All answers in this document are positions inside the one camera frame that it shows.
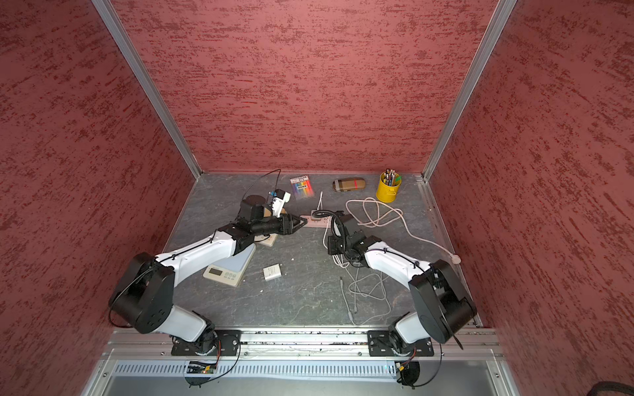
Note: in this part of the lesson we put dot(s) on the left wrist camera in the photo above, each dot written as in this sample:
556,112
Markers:
279,199

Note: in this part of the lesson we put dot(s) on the aluminium corner post left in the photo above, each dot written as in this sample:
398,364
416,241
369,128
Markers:
114,25

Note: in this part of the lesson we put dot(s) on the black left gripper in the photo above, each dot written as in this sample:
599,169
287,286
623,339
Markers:
289,228

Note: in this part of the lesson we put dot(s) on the plaid brown glasses case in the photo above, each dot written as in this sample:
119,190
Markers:
349,184

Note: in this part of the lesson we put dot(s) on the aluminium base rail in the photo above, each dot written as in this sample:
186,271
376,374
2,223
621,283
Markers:
322,353

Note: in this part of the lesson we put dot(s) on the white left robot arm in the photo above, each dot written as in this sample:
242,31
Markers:
143,297

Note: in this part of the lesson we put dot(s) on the small white charger block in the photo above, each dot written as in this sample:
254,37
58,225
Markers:
272,272

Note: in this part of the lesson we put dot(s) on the rainbow highlighter pack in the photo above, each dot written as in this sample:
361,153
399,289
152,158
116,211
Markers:
302,187

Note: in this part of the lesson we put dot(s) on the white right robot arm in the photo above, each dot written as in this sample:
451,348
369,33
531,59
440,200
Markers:
442,305

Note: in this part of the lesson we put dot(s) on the bundle of colored pencils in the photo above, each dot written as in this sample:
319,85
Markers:
391,178

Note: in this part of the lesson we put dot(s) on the aluminium corner post right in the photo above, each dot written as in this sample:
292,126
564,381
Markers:
489,40

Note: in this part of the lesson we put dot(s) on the pink power strip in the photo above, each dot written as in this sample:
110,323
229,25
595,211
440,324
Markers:
317,223

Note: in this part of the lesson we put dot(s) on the aluminium corner post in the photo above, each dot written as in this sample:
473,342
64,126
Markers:
489,40
114,25

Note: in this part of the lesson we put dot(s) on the yellow metal pencil bucket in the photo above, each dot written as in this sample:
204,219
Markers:
387,194

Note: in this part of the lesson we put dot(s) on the white electronic scale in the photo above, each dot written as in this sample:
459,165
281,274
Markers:
230,271

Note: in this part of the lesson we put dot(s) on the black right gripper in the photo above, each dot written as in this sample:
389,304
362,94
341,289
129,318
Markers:
332,243

